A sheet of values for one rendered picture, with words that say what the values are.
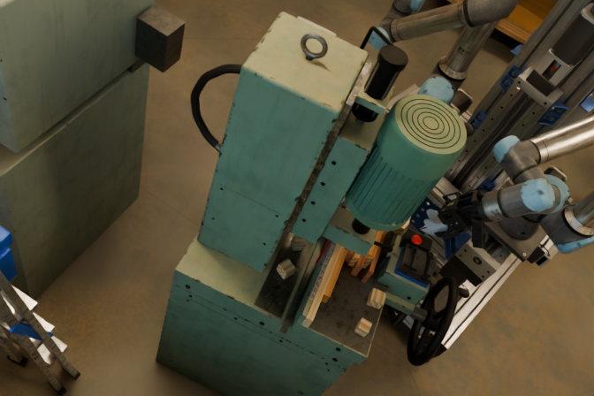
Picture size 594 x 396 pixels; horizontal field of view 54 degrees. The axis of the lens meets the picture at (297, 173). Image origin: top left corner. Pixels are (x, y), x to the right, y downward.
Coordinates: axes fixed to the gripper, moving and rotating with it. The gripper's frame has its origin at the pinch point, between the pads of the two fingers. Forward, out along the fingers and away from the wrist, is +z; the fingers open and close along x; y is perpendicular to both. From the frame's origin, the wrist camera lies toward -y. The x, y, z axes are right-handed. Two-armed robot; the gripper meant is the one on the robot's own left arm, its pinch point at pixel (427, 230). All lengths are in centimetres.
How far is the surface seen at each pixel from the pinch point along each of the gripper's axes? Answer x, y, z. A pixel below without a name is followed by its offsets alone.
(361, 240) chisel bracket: 12.0, 12.9, 9.5
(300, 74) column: 14, 62, -15
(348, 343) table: 32.1, -3.1, 19.2
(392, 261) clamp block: 6.1, -2.6, 12.5
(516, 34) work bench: -255, -81, 49
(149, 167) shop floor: -49, 38, 147
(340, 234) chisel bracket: 12.0, 16.8, 13.6
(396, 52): 8, 54, -31
